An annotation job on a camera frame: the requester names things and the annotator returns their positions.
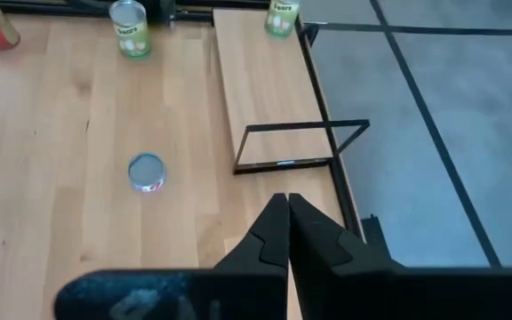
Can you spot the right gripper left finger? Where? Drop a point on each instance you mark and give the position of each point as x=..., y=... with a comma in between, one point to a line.
x=238, y=293

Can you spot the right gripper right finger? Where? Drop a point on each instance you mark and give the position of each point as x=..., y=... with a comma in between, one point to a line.
x=349, y=293

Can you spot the metal jar lid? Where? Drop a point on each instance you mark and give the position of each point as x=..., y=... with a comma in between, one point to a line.
x=147, y=171

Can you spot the green pears can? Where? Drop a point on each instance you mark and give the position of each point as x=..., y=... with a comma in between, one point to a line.
x=280, y=22
x=131, y=37

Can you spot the black aluminium rig frame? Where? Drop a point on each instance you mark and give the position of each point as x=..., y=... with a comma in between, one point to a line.
x=346, y=200

